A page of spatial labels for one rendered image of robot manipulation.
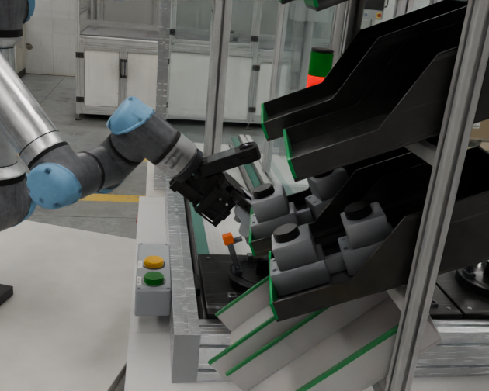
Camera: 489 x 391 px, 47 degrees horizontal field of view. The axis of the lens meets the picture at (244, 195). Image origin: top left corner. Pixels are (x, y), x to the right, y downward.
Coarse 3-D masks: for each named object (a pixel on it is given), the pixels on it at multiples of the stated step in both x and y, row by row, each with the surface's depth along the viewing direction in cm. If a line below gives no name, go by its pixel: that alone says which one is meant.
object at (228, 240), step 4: (224, 236) 109; (228, 236) 109; (232, 236) 109; (240, 236) 111; (224, 240) 109; (228, 240) 109; (232, 240) 109; (236, 240) 110; (240, 240) 110; (224, 244) 109; (228, 244) 109; (232, 244) 110; (228, 248) 110; (232, 248) 110; (232, 252) 110; (232, 256) 111; (236, 256) 111; (232, 260) 111; (236, 260) 111; (236, 264) 111; (236, 268) 112
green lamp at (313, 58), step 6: (312, 54) 118; (318, 54) 117; (324, 54) 117; (330, 54) 117; (312, 60) 118; (318, 60) 117; (324, 60) 117; (330, 60) 117; (312, 66) 118; (318, 66) 118; (324, 66) 117; (330, 66) 118; (312, 72) 119; (318, 72) 118; (324, 72) 118
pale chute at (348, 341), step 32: (320, 320) 75; (352, 320) 75; (384, 320) 70; (256, 352) 77; (288, 352) 77; (320, 352) 74; (352, 352) 70; (384, 352) 62; (256, 384) 79; (288, 384) 74; (320, 384) 63; (352, 384) 63
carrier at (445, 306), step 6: (438, 288) 119; (438, 294) 116; (444, 294) 116; (438, 300) 114; (444, 300) 114; (438, 306) 111; (444, 306) 111; (450, 306) 112; (432, 312) 109; (438, 312) 109; (444, 312) 109; (450, 312) 110; (456, 312) 110; (432, 318) 109; (438, 318) 109; (444, 318) 109; (450, 318) 109; (456, 318) 110
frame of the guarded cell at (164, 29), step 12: (168, 0) 170; (168, 12) 171; (168, 24) 172; (168, 36) 173; (168, 48) 174; (156, 96) 229; (156, 108) 230; (228, 144) 241; (156, 168) 187; (156, 180) 189
